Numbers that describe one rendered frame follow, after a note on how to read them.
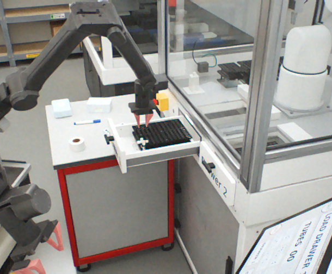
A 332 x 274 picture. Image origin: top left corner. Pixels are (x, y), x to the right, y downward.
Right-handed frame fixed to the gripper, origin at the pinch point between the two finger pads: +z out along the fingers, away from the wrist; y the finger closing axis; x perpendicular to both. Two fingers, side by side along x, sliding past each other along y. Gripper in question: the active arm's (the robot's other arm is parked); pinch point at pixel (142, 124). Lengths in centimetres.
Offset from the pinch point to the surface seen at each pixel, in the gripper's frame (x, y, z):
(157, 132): -4.5, -7.8, 7.7
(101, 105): -57, 8, 20
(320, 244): 91, -13, -23
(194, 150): 8.1, -20.5, 11.3
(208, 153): 20.4, -21.0, 4.1
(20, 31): -409, 60, 88
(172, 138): 2.0, -12.7, 7.6
